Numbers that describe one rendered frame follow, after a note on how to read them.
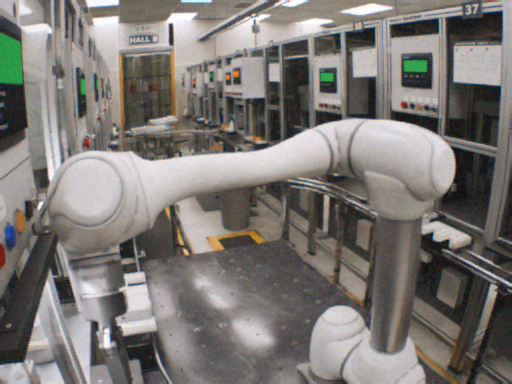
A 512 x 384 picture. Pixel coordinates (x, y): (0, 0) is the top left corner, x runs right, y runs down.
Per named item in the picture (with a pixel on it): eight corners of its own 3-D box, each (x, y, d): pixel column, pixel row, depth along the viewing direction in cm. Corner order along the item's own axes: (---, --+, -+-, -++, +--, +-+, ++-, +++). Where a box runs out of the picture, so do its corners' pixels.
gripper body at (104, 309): (83, 294, 57) (96, 345, 55) (74, 299, 49) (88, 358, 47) (124, 287, 59) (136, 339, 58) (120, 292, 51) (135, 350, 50)
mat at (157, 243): (211, 284, 302) (211, 282, 302) (142, 295, 282) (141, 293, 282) (148, 158, 827) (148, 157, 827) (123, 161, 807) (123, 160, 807)
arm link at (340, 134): (297, 119, 80) (341, 126, 69) (352, 109, 89) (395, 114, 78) (302, 176, 85) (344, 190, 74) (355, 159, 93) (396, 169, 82)
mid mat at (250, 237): (295, 269, 323) (295, 268, 323) (235, 282, 305) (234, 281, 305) (254, 230, 413) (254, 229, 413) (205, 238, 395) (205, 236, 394)
